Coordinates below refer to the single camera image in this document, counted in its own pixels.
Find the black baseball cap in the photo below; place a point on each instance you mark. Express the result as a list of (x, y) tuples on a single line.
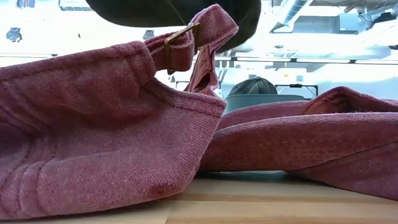
[(253, 87), (140, 12)]

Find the teal plastic bin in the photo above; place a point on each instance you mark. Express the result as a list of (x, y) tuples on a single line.
[(258, 102)]

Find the maroon baseball cap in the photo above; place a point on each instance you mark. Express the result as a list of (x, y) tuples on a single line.
[(93, 140), (311, 140)]

